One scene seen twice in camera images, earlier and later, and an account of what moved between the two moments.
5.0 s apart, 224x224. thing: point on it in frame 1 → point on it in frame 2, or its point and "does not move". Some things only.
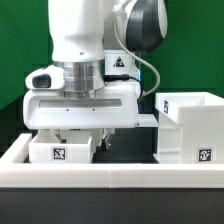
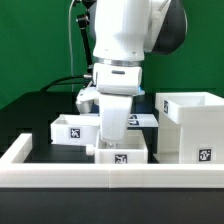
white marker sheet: (145, 120) does not move
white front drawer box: (48, 147) → (133, 149)
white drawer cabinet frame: (190, 128) does not move
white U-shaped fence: (15, 173) does not move
